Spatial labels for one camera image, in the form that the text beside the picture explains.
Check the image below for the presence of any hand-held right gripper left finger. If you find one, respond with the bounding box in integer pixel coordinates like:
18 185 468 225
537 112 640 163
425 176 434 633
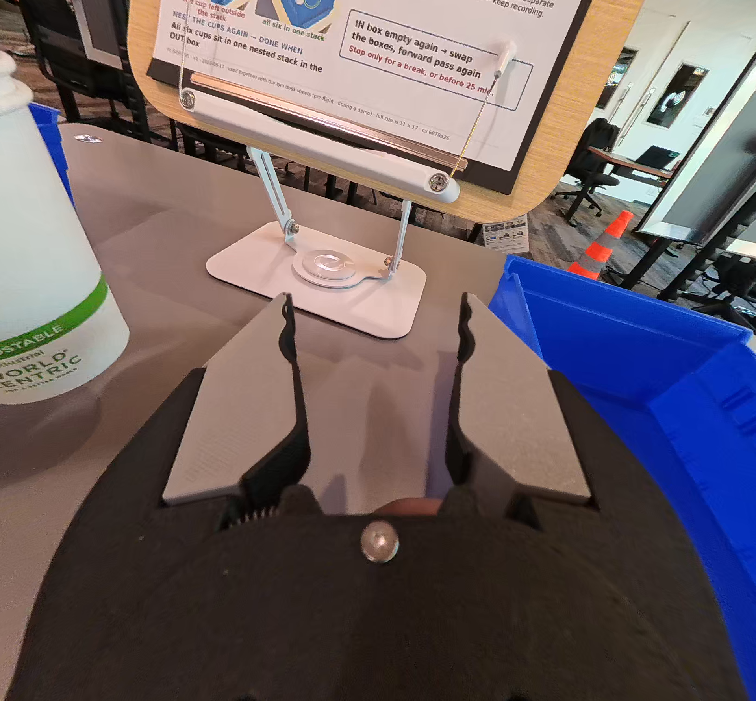
161 292 312 510

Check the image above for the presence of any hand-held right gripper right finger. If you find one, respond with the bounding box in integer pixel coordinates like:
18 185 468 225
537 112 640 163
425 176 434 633
445 292 594 518

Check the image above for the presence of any blue plastic bin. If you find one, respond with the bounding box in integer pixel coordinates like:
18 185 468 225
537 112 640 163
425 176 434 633
489 253 756 701
28 102 74 206

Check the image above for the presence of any stack of white paper cups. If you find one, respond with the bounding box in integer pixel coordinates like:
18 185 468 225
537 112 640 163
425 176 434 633
0 50 131 405

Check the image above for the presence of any printed paper sign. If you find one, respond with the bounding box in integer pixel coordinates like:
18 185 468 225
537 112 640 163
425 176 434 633
481 216 529 254

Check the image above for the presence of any orange traffic cone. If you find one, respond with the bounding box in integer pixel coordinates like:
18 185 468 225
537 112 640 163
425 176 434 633
567 210 636 281

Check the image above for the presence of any black office chair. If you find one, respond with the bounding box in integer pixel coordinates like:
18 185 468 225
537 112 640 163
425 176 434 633
552 118 621 226

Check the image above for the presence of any grey framed partition panel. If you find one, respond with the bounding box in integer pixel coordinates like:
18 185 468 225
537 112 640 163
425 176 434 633
635 52 756 247
56 0 137 70

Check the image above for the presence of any printed instruction sheet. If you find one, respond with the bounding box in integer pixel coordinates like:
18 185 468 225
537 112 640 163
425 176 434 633
152 0 609 173

